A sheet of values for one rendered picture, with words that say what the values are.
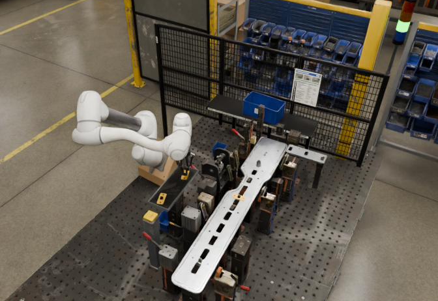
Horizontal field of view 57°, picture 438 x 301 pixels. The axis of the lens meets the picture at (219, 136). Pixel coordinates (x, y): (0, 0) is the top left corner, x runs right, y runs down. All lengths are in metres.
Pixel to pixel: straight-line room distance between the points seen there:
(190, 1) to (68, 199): 2.42
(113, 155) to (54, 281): 2.09
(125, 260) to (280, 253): 1.00
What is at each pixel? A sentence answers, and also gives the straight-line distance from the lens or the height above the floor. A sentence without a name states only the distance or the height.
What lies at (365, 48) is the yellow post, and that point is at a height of 1.69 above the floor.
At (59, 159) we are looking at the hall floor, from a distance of 4.66.
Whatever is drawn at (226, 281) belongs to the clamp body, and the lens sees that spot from 2.17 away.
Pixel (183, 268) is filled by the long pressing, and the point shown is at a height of 1.00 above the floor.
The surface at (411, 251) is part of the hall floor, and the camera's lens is 3.98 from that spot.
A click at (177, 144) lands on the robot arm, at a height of 1.57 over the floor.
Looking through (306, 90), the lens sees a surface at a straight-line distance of 3.18.
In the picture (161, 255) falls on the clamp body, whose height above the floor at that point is 1.05.
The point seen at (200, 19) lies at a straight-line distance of 4.61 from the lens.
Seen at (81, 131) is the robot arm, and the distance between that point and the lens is 2.43.
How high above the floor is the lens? 2.91
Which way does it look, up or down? 38 degrees down
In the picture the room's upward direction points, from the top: 1 degrees clockwise
